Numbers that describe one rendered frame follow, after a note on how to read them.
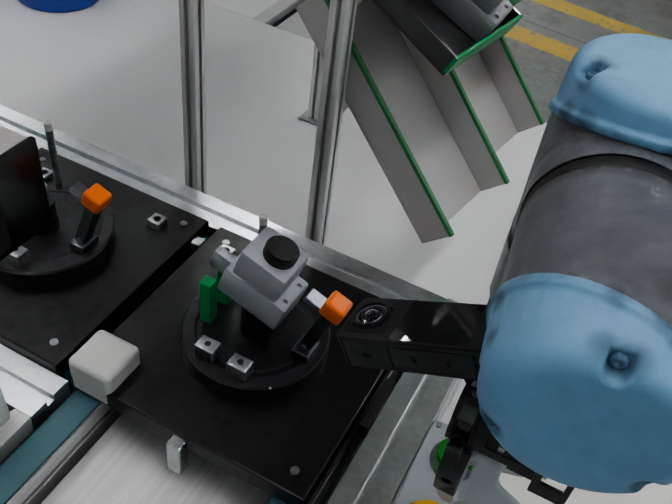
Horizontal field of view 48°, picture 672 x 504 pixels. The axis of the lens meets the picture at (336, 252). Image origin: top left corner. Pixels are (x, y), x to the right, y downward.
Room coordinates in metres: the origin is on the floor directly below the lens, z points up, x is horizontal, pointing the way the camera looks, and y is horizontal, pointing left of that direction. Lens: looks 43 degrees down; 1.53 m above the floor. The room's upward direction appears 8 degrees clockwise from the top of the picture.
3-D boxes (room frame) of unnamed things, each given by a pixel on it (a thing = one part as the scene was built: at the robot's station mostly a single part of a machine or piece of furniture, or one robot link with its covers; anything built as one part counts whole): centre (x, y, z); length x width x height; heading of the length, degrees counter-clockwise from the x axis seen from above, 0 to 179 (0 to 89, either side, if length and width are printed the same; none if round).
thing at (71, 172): (0.56, 0.30, 1.01); 0.24 x 0.24 x 0.13; 68
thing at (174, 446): (0.35, 0.11, 0.95); 0.01 x 0.01 x 0.04; 68
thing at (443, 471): (0.28, -0.10, 1.11); 0.05 x 0.02 x 0.09; 158
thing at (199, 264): (0.46, 0.06, 0.96); 0.24 x 0.24 x 0.02; 68
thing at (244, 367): (0.41, 0.07, 1.00); 0.02 x 0.01 x 0.02; 68
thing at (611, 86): (0.29, -0.12, 1.33); 0.09 x 0.08 x 0.11; 166
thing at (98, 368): (0.41, 0.19, 0.97); 0.05 x 0.05 x 0.04; 68
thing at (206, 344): (0.42, 0.10, 1.00); 0.02 x 0.01 x 0.02; 68
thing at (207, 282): (0.47, 0.11, 1.01); 0.01 x 0.01 x 0.05; 68
